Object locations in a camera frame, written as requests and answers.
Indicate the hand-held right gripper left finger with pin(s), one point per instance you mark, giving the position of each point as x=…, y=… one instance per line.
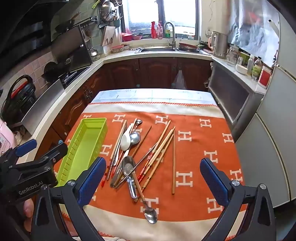
x=92, y=178

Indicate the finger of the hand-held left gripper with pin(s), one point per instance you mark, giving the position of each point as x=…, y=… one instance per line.
x=26, y=146
x=56, y=150

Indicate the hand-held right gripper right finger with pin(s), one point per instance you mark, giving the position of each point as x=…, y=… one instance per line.
x=215, y=180

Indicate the green plastic utensil tray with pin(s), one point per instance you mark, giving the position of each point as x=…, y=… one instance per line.
x=90, y=143

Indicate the white ceramic spoon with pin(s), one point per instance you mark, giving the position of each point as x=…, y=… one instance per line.
x=125, y=142

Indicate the large steel spoon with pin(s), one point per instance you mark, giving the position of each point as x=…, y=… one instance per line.
x=135, y=138

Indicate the dark brown chopstick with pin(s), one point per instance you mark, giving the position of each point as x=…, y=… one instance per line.
x=143, y=140

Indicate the small steel spoon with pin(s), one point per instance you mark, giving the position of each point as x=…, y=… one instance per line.
x=138, y=121

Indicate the person's left hand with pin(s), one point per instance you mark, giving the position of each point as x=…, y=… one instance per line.
x=29, y=208

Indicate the crumpled pale rag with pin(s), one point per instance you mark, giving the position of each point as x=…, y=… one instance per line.
x=20, y=136

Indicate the pink packet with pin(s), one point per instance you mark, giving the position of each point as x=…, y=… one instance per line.
x=4, y=139

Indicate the orange patterned blanket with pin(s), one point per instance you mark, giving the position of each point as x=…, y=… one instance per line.
x=196, y=148

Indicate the stainless steel splash panel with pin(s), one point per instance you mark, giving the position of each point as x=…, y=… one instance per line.
x=44, y=106

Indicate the black red pressure cooker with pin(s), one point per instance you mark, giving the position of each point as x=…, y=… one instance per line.
x=20, y=102

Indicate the gas stove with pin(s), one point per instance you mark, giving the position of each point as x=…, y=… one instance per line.
x=71, y=76

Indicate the grey refrigerator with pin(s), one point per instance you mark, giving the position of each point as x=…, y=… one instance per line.
x=272, y=129

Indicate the black wok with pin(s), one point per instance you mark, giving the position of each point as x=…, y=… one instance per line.
x=49, y=71

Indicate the steel counter cabinet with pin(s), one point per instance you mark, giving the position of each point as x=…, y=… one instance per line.
x=231, y=99

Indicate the pale checked tablecloth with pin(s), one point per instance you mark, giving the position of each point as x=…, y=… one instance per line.
x=152, y=93

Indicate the small steel kettle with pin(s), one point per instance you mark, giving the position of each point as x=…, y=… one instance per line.
x=94, y=53

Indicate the white plastic bag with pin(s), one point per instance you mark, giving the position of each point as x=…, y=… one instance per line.
x=179, y=81

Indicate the white kitchen countertop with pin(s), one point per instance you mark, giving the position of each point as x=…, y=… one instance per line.
x=111, y=58

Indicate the red white canister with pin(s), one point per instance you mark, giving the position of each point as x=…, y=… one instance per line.
x=264, y=77

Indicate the white bowl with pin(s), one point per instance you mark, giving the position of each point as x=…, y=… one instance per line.
x=241, y=69

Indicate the red lidded container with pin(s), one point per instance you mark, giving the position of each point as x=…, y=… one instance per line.
x=118, y=49

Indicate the green label bottle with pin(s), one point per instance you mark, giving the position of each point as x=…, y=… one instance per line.
x=256, y=69

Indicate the black range hood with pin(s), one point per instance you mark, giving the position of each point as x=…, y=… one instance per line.
x=27, y=25

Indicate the white plastic bottle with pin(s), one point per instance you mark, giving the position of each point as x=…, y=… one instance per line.
x=250, y=64

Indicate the brown wooden kitchen cabinets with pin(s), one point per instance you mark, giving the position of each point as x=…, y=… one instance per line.
x=152, y=71

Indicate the glass jar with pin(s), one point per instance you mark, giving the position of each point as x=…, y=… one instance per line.
x=232, y=56

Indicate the wooden cutting board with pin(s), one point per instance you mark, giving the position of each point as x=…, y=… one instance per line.
x=108, y=34

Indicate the red plastic bowl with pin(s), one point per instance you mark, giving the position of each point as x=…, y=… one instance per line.
x=128, y=37

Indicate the steel electric kettle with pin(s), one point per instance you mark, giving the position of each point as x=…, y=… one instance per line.
x=219, y=46

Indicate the red frying pan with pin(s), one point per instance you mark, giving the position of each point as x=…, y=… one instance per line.
x=187, y=45

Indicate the steel sink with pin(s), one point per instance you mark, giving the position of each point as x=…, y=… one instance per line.
x=157, y=49

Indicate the hanging steel pot rack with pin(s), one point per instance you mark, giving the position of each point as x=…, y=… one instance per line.
x=107, y=11

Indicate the steel faucet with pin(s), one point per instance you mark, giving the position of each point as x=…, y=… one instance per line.
x=173, y=37

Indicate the red bottle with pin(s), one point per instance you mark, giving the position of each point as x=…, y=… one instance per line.
x=154, y=30

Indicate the clear plastic sheet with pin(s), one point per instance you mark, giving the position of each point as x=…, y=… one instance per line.
x=252, y=30

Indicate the pink bottle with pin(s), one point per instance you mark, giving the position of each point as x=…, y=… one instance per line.
x=159, y=31

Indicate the window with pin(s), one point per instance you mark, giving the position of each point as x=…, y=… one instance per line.
x=175, y=14

